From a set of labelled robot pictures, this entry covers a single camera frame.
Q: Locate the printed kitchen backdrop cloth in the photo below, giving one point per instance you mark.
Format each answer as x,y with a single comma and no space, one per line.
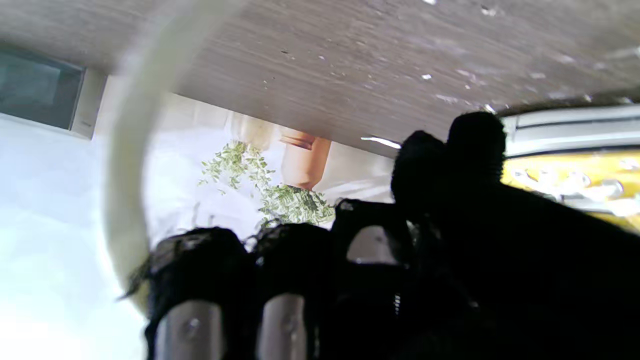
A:
50,200

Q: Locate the yellow canvas sneaker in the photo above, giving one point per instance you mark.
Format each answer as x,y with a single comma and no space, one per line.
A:
560,167

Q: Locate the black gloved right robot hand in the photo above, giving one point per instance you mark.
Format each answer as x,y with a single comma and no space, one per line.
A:
500,275

